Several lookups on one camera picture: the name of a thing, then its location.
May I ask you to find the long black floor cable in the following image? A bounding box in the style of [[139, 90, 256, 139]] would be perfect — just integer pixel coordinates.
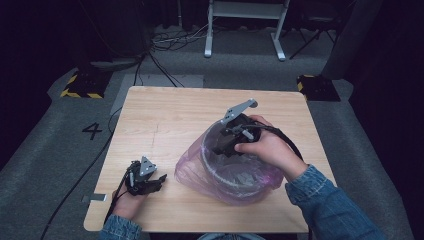
[[39, 105, 124, 240]]

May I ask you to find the grey floor tape strip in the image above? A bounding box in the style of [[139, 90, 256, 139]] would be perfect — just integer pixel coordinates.
[[81, 193, 109, 203]]

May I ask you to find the left hand-held gripper cable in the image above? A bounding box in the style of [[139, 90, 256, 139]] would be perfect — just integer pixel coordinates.
[[103, 161, 138, 225]]

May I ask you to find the person's right hand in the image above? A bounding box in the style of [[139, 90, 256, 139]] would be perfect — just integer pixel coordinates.
[[234, 115, 310, 183]]

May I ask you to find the person's left hand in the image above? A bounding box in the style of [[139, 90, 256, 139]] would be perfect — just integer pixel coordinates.
[[111, 186, 150, 221]]

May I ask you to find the hand-held gripper cable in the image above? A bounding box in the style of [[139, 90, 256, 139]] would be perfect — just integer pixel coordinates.
[[245, 122, 305, 161], [103, 161, 138, 225]]

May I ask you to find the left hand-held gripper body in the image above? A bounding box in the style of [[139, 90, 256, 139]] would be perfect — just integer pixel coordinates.
[[125, 155, 164, 197]]

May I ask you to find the black tripod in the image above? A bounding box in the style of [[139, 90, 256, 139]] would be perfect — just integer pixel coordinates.
[[288, 18, 338, 61]]

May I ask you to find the white metal table frame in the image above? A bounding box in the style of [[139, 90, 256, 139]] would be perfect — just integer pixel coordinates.
[[203, 0, 291, 62]]

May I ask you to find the green plastic bin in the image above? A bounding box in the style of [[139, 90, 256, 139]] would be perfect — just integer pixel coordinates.
[[199, 123, 280, 201]]

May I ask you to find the right hand-held gripper cable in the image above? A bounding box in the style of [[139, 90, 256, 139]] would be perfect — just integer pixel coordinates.
[[245, 122, 305, 161]]

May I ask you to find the bundle of floor cables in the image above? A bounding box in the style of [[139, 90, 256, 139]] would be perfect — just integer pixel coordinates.
[[150, 22, 215, 53]]

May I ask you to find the black yellow striped stand base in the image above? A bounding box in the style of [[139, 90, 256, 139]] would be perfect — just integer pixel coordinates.
[[59, 69, 113, 100], [296, 74, 342, 102]]

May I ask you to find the grey pillar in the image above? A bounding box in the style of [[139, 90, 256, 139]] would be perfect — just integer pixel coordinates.
[[320, 0, 384, 81]]

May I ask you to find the pink plastic bag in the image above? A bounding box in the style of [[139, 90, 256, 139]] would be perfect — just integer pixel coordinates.
[[174, 121, 285, 206]]

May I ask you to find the grey flat stand base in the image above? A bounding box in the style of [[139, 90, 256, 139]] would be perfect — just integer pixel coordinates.
[[89, 57, 145, 71]]

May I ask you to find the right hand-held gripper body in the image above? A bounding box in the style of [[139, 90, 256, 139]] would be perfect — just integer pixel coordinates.
[[219, 98, 263, 146]]

